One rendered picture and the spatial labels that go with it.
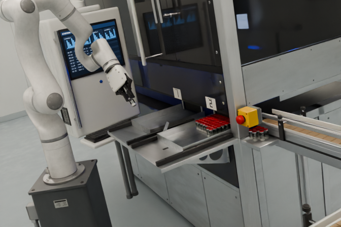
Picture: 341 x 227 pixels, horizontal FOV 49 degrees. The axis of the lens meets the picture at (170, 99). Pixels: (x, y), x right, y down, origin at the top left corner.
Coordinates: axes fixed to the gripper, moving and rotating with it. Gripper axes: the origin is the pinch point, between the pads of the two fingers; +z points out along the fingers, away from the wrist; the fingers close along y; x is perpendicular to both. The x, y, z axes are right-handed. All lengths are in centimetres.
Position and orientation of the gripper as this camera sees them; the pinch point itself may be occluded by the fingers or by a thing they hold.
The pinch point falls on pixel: (128, 96)
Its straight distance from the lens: 177.2
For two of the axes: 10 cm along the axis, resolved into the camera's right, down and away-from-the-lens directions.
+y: 6.4, -5.4, -5.5
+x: 5.8, -1.3, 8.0
